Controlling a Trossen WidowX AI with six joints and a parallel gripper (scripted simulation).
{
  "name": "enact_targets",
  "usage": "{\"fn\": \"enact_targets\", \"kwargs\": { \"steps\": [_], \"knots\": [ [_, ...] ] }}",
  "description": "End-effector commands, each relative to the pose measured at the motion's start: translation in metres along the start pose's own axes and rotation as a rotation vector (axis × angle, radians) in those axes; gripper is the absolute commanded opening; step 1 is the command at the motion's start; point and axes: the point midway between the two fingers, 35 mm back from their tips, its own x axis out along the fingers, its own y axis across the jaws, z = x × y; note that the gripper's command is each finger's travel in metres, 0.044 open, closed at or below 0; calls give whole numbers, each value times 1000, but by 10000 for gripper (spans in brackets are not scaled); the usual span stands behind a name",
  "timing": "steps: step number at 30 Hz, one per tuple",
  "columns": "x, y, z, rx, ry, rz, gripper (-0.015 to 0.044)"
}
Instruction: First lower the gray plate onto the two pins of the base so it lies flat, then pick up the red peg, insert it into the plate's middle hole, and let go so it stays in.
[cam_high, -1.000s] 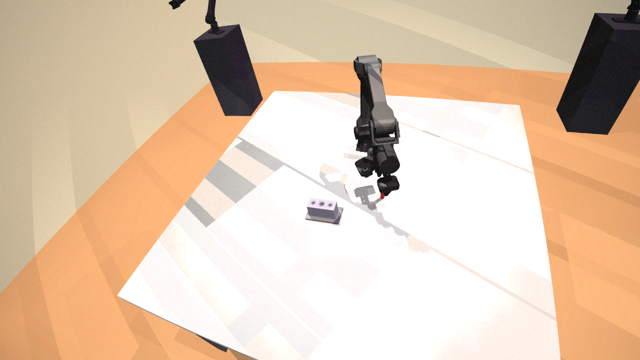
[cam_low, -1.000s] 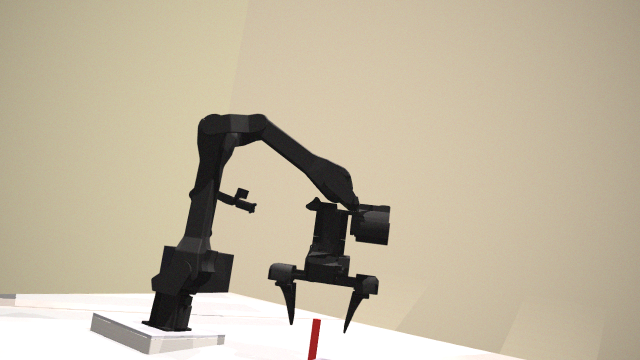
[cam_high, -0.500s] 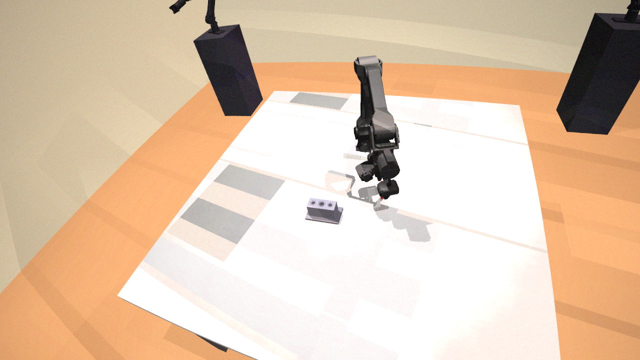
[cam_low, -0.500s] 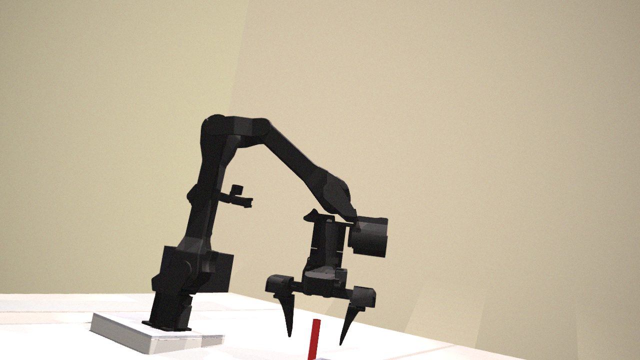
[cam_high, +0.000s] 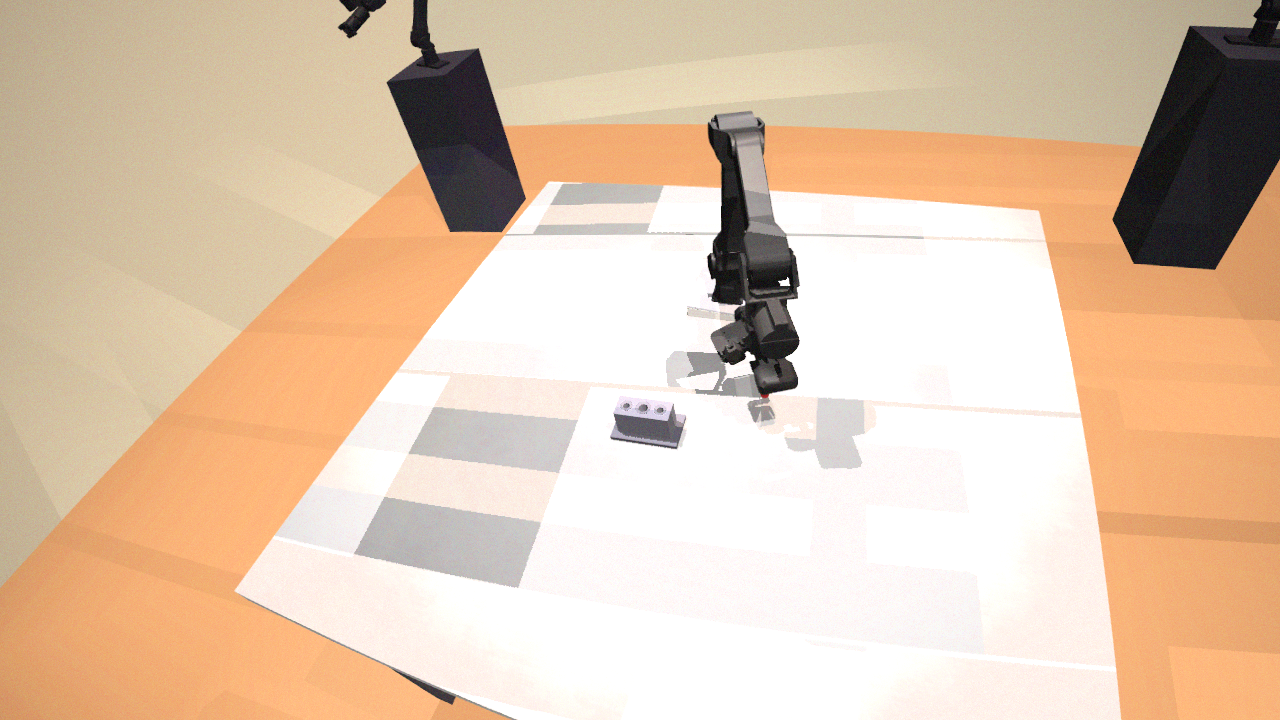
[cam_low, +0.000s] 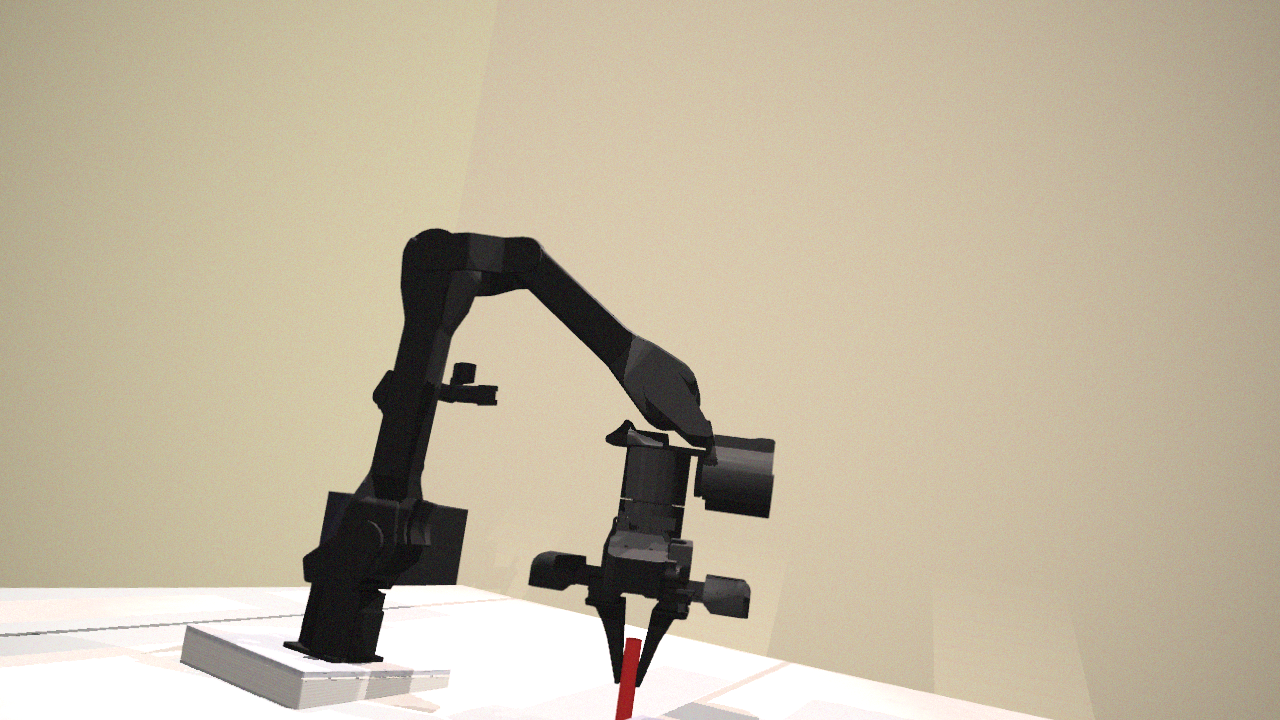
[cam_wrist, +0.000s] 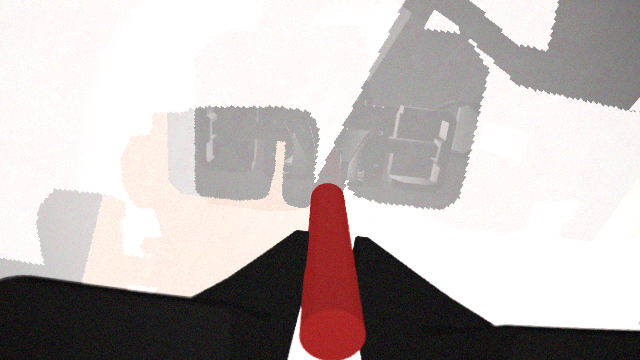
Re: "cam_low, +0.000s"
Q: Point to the red peg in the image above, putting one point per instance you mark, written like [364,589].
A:
[627,688]

